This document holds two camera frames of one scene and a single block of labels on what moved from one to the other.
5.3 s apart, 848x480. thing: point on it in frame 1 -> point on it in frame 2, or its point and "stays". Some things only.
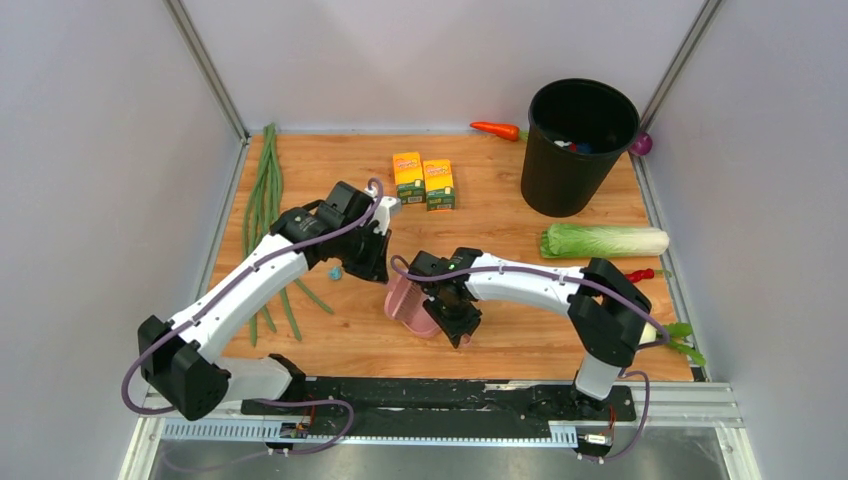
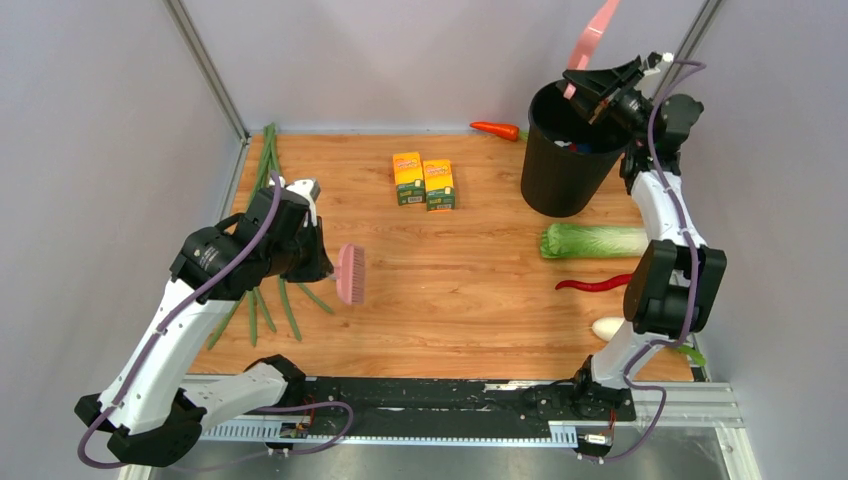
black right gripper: [454, 329] -> [607, 86]
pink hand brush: [402, 299] -> [350, 273]
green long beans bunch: [262, 213] stays
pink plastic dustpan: [427, 327] -> [580, 54]
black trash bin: [578, 131] stays
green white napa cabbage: [583, 240] stays
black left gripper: [377, 268] -> [321, 265]
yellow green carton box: [439, 185] stays
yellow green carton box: [408, 173] stays
